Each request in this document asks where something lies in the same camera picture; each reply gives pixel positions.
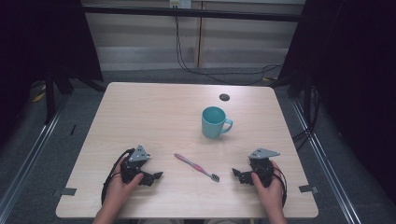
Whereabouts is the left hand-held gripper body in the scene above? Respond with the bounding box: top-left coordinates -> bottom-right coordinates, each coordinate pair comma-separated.
120,144 -> 150,185

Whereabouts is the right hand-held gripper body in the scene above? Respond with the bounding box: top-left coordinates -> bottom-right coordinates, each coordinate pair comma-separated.
247,147 -> 280,188

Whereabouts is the person's right hand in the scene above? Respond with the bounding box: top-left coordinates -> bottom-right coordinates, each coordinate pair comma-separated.
251,161 -> 284,208

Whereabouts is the person's left hand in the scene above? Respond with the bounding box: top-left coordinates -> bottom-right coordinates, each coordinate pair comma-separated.
106,157 -> 145,204

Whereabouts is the pink toothbrush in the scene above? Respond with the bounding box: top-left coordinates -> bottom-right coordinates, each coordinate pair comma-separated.
173,152 -> 220,183

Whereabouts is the grey tape piece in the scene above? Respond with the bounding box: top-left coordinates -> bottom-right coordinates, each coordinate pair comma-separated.
51,187 -> 78,197
298,184 -> 320,194

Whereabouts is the teal cup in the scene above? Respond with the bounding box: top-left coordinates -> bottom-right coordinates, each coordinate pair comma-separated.
201,105 -> 233,140

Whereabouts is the black metal stand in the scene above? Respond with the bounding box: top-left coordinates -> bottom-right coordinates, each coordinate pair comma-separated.
44,68 -> 58,125
302,73 -> 313,127

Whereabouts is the yellow floor tape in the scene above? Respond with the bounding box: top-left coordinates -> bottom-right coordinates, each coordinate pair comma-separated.
31,84 -> 47,104

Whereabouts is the dark curtain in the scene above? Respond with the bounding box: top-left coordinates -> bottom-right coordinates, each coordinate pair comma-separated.
0,0 -> 105,147
276,0 -> 396,204

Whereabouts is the black horizontal bar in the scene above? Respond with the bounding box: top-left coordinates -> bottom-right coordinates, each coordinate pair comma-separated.
82,4 -> 304,23

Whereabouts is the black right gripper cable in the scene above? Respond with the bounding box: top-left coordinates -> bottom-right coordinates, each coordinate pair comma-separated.
273,165 -> 289,209

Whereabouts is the bundle of black floor cables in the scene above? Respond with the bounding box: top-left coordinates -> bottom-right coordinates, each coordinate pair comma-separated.
291,87 -> 322,151

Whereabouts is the aluminium floor rail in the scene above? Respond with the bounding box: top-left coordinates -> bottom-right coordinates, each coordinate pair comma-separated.
290,99 -> 362,224
0,92 -> 69,220

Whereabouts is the long black power cable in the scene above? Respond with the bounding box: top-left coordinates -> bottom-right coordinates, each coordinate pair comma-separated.
174,7 -> 284,87

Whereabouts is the white wall power outlet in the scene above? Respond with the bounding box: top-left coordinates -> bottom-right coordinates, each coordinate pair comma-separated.
168,0 -> 192,9

